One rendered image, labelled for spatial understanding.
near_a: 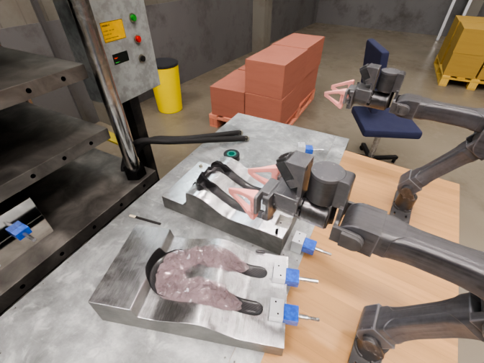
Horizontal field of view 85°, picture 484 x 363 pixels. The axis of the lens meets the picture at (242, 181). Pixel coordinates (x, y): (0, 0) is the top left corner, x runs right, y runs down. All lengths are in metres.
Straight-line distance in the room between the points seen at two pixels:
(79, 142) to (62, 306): 0.57
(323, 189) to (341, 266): 0.54
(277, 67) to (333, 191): 2.29
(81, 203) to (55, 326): 0.52
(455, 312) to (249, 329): 0.44
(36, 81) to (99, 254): 0.58
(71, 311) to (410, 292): 1.00
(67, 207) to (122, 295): 0.61
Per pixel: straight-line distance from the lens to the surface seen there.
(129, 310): 0.78
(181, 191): 1.09
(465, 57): 5.43
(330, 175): 0.46
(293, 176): 0.48
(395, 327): 0.70
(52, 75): 1.10
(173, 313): 0.77
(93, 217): 1.22
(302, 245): 0.93
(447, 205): 1.38
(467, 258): 0.53
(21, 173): 1.12
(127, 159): 1.27
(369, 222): 0.51
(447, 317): 0.64
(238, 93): 2.96
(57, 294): 1.03
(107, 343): 0.89
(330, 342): 0.85
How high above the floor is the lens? 1.58
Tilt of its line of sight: 40 degrees down
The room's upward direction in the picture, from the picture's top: straight up
